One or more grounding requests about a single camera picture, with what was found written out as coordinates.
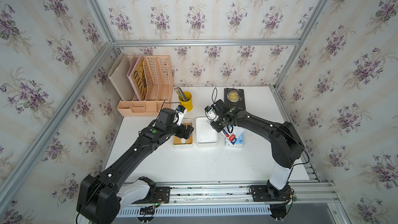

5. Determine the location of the white bamboo tissue box lid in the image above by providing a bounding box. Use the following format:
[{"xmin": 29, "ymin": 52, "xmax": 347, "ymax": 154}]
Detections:
[{"xmin": 172, "ymin": 119, "xmax": 194, "ymax": 149}]

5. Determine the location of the blue tissue paper pack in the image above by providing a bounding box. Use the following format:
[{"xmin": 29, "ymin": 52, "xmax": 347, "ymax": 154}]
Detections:
[{"xmin": 222, "ymin": 125, "xmax": 244, "ymax": 148}]

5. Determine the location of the toothpaste tube box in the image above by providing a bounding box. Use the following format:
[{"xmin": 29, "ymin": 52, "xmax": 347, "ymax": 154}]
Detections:
[{"xmin": 221, "ymin": 128, "xmax": 237, "ymax": 144}]

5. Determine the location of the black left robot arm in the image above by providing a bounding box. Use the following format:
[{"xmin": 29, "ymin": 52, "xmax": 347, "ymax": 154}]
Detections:
[{"xmin": 76, "ymin": 105, "xmax": 194, "ymax": 224}]

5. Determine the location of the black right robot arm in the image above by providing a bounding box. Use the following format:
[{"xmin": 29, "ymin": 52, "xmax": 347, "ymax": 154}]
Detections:
[{"xmin": 205, "ymin": 100, "xmax": 305, "ymax": 191}]

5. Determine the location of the white tissue box base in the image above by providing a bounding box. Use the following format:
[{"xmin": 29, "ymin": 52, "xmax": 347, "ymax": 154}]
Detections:
[{"xmin": 195, "ymin": 117, "xmax": 218, "ymax": 148}]

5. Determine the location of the yellow pen cup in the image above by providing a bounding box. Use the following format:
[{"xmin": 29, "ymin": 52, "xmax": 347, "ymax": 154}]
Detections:
[{"xmin": 178, "ymin": 91, "xmax": 193, "ymax": 112}]

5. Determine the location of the pink desk file organizer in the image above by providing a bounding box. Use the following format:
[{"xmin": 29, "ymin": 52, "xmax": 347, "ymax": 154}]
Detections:
[{"xmin": 108, "ymin": 54, "xmax": 174, "ymax": 117}]

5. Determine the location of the brown book in organizer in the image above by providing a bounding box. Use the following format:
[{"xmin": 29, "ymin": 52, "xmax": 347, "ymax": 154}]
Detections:
[{"xmin": 127, "ymin": 56, "xmax": 147, "ymax": 101}]

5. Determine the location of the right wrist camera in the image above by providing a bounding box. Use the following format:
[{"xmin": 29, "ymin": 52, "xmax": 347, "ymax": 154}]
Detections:
[{"xmin": 205, "ymin": 106, "xmax": 218, "ymax": 121}]

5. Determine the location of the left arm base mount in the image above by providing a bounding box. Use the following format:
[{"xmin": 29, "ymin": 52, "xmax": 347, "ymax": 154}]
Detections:
[{"xmin": 134, "ymin": 187, "xmax": 171, "ymax": 204}]

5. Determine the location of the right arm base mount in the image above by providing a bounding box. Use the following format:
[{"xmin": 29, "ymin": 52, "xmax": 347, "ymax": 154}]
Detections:
[{"xmin": 249, "ymin": 184, "xmax": 294, "ymax": 202}]

